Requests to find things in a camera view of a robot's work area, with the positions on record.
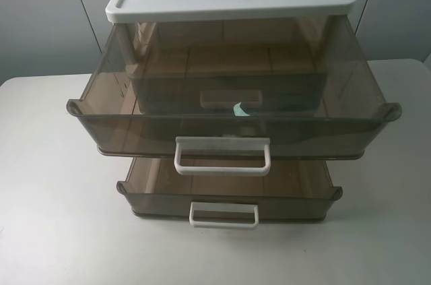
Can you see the middle smoky transparent drawer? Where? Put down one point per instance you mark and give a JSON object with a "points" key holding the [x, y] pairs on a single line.
{"points": [[211, 80]]}

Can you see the upper smoky transparent drawer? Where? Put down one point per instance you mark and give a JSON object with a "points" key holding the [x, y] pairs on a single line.
{"points": [[352, 112]]}

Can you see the white plastic drawer cabinet frame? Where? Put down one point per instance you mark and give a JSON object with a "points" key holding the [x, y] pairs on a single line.
{"points": [[217, 38]]}

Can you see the pale green paper scrap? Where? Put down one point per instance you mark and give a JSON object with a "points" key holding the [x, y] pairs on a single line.
{"points": [[239, 111]]}

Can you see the smoky transparent drawer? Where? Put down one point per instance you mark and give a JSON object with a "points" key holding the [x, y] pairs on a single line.
{"points": [[211, 80], [292, 191], [352, 112]]}

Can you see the lower smoky transparent drawer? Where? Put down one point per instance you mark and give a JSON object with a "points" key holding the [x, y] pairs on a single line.
{"points": [[292, 191]]}

